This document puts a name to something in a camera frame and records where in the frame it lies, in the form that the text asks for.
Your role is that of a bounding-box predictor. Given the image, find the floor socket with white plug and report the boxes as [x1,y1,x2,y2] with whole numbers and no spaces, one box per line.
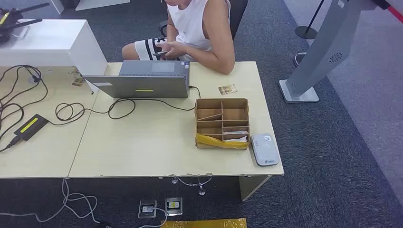
[138,199,157,219]

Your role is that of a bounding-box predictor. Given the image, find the long white floor cable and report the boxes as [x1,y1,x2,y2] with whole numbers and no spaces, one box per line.
[0,179,101,224]

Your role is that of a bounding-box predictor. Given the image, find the floor socket with yellow label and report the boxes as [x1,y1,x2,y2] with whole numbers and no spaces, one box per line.
[165,197,183,217]

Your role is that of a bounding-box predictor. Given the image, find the white cabinet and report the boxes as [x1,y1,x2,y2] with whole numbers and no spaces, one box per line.
[0,19,108,95]

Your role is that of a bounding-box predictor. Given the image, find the person's left hand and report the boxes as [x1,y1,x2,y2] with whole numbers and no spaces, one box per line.
[155,41,190,60]

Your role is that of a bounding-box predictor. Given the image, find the yellow floor tape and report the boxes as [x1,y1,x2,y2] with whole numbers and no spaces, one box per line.
[161,218,248,228]

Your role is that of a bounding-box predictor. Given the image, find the white furniture base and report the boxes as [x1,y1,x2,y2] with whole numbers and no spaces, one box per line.
[50,0,130,15]

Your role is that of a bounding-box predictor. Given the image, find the black adapter mains cable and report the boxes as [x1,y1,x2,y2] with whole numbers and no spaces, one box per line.
[0,136,22,153]

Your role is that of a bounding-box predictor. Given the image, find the chrome desk foot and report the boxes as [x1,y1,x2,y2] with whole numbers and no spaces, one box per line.
[171,176,213,196]

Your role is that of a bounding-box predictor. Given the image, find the black laptop power cable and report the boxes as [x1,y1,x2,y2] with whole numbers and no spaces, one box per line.
[47,85,202,126]

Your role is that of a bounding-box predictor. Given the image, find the black power adapter yellow label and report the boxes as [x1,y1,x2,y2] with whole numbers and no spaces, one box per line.
[14,114,50,142]

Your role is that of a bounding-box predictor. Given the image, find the silver kiosk stand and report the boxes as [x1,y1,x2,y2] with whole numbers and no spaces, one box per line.
[278,0,378,104]

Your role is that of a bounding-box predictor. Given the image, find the person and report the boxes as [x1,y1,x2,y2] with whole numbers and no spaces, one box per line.
[121,0,236,75]

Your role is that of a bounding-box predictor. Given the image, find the beige desk leg panel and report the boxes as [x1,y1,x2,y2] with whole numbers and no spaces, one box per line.
[238,175,272,202]

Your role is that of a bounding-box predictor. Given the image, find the torn brown sticker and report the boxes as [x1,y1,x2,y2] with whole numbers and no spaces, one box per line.
[68,66,86,87]

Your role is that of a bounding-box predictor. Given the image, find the black looped desk cable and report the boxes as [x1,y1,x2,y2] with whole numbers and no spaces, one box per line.
[0,65,49,141]

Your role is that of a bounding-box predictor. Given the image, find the grey laptop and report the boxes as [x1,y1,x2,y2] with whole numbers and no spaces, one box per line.
[82,60,191,99]

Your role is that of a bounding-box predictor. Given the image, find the white card reader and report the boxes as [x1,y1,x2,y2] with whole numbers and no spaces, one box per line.
[250,133,281,167]

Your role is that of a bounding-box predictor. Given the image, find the cardboard organizer box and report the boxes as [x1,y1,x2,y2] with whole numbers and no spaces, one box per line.
[194,98,251,151]

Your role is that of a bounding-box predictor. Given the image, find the red barrier belt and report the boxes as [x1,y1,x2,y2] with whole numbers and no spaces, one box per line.
[373,0,403,23]

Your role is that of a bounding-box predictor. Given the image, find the ID card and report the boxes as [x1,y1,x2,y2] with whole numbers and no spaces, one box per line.
[218,84,238,95]

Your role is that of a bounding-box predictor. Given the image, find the white plug cable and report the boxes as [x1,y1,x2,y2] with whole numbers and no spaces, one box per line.
[138,206,169,228]

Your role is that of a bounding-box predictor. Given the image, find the clear acrylic stand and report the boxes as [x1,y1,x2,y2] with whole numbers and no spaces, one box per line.
[11,26,31,39]

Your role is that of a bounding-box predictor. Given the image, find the black stanchion post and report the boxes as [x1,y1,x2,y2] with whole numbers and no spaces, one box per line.
[294,0,326,40]

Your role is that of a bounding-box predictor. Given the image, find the chrome ring stand base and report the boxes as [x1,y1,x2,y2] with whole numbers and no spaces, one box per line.
[293,52,307,67]

